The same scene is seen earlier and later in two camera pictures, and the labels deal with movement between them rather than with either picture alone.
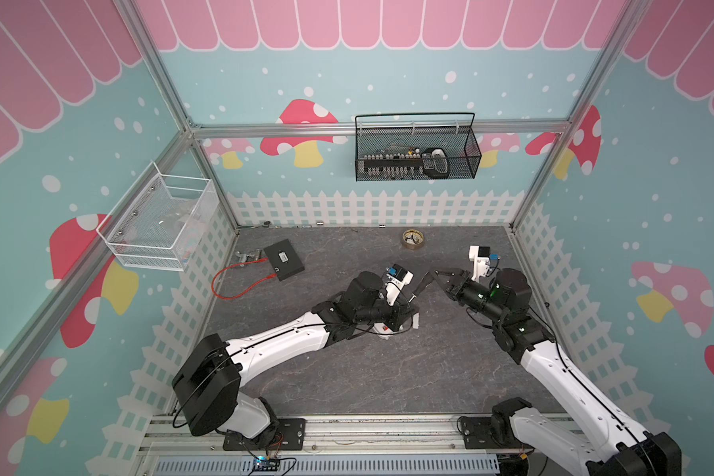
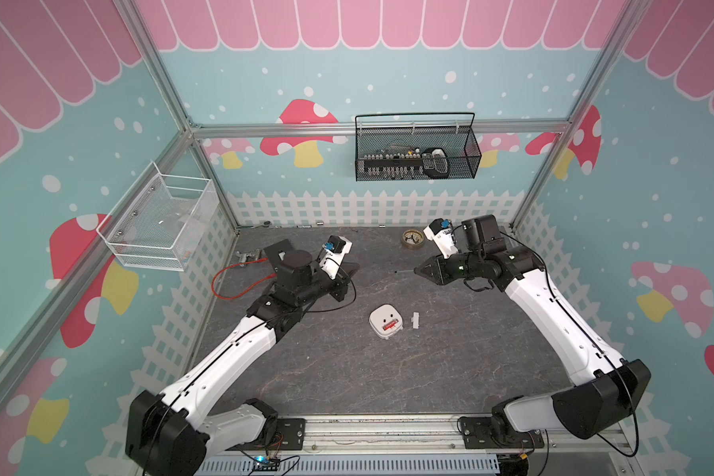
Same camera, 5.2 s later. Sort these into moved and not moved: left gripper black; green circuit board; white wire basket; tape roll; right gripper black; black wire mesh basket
Moved: left gripper black; right gripper black
Not moved: white wire basket; green circuit board; black wire mesh basket; tape roll
